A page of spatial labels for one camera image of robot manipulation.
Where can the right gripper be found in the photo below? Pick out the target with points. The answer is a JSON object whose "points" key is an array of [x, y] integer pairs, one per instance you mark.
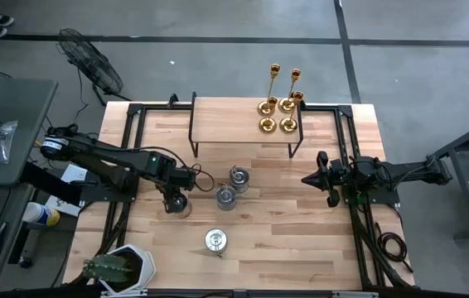
{"points": [[334, 179]]}

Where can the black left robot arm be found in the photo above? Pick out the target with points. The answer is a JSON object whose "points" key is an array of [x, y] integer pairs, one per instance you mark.
{"points": [[106, 159]]}

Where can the medium gold candlestick holder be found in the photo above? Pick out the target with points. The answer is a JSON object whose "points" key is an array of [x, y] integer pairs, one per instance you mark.
{"points": [[286, 105], [288, 125]]}

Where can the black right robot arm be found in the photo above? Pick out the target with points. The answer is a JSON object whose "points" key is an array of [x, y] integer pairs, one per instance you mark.
{"points": [[408, 173]]}

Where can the grey metal table frame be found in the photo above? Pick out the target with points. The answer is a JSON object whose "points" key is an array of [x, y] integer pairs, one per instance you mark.
{"points": [[466, 138]]}

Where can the tall gold candlestick holder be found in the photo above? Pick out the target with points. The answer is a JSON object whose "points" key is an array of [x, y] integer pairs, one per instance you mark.
{"points": [[266, 108]]}

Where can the black metal rig frame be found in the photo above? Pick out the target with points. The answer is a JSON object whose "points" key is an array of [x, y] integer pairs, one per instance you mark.
{"points": [[135, 109]]}

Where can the short gold candlestick holder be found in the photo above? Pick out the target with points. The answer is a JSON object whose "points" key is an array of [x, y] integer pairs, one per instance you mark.
{"points": [[267, 125]]}

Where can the clear plastic bag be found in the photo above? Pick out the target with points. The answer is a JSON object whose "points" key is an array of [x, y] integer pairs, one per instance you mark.
{"points": [[0, 142]]}

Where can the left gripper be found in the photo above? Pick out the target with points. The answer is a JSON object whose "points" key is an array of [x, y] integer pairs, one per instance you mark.
{"points": [[175, 198]]}

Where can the black floor fan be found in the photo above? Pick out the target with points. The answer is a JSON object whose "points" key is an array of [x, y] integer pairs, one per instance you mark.
{"points": [[91, 64]]}

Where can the wooden shelf with black legs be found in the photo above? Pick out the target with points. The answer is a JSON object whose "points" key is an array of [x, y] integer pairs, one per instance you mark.
{"points": [[226, 120]]}

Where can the green cactus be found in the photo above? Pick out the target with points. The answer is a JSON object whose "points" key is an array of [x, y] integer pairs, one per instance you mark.
{"points": [[108, 268]]}

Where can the white and yellow bottle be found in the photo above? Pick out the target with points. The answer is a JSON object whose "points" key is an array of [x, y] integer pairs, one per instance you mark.
{"points": [[40, 213]]}

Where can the dark grey computer desk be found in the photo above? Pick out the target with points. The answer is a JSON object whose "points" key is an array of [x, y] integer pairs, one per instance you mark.
{"points": [[11, 207]]}

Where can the grey side table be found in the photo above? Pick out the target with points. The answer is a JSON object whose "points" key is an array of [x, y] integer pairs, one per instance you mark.
{"points": [[23, 107]]}

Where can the white angular plant pot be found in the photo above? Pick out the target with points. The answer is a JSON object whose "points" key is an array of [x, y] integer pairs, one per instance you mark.
{"points": [[145, 265]]}

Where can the white paper sheet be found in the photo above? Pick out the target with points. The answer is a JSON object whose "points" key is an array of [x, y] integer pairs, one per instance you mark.
{"points": [[62, 205]]}

